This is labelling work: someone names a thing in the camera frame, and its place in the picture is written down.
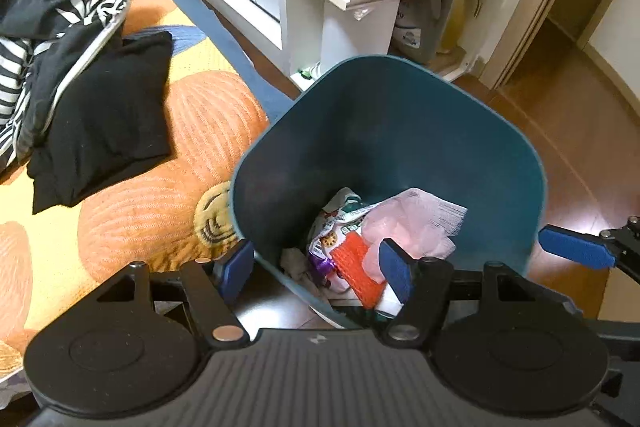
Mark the grey printed bag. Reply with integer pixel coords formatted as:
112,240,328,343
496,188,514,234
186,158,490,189
392,0,452,66

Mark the orange floral bedspread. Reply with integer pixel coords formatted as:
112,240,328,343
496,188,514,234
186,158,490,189
0,0,307,389

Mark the black folded garment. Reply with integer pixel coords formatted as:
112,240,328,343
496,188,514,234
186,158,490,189
27,31,175,216

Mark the red mesh net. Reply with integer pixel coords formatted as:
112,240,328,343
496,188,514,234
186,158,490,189
330,232,387,311

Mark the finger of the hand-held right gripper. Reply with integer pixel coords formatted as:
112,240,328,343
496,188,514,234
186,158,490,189
539,217,640,280

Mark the teal deer print bin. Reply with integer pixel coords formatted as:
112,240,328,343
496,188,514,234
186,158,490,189
230,54,549,333

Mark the white round stool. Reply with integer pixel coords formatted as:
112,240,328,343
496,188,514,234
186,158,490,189
299,291,353,329

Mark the cookie print snack packet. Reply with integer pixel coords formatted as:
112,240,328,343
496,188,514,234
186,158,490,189
307,188,383,294

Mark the white corner shelf unit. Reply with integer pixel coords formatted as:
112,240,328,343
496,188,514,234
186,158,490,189
282,0,517,94

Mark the pink plastic bag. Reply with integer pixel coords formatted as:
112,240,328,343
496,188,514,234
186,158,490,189
360,188,469,284

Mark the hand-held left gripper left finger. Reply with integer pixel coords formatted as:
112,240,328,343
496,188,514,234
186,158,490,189
92,239,256,350

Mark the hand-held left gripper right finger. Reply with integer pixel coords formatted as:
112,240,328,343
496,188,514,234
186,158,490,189
378,238,531,350

